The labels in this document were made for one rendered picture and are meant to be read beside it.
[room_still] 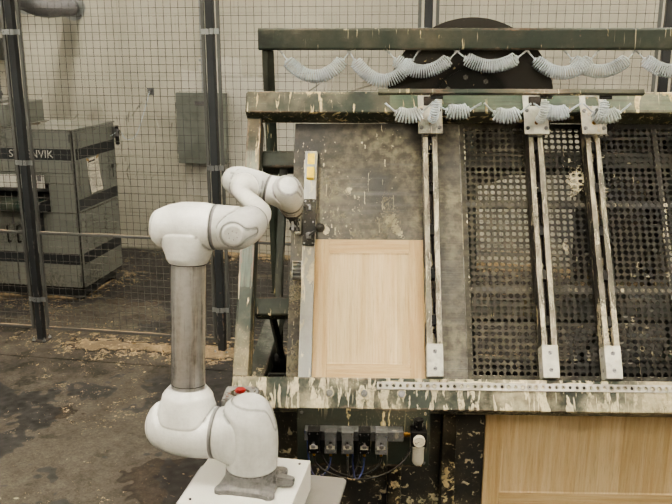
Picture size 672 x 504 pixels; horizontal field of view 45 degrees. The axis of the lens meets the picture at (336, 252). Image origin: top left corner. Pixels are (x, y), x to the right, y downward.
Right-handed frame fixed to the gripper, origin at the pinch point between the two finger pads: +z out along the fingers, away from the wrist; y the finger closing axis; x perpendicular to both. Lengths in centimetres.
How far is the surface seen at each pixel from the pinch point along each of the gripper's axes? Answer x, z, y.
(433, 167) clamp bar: 55, 8, -29
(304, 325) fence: 3.8, 11.5, 36.8
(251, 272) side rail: -17.9, 10.5, 15.7
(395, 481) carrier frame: 41, 51, 93
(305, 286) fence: 3.7, 11.5, 21.0
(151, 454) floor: -86, 146, 76
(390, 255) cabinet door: 37.4, 13.9, 7.0
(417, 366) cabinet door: 48, 14, 52
